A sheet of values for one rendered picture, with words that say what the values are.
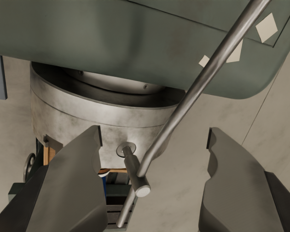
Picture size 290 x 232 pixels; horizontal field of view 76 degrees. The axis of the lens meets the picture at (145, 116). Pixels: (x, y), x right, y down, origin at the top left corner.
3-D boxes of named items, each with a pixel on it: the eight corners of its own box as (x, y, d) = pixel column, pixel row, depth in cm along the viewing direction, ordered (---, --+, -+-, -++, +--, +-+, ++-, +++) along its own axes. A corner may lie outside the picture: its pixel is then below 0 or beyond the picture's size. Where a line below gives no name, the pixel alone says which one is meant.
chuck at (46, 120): (40, 55, 47) (10, 124, 22) (151, 73, 60) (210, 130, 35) (40, 88, 52) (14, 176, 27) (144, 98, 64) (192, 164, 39)
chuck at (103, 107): (40, 42, 46) (8, 98, 21) (154, 63, 59) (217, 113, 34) (40, 55, 47) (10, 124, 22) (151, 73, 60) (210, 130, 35)
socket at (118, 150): (128, 146, 35) (132, 157, 33) (111, 145, 33) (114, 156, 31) (133, 132, 33) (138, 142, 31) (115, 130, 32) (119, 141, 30)
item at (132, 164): (126, 144, 34) (148, 197, 25) (114, 143, 33) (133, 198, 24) (129, 134, 33) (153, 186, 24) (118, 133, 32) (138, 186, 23)
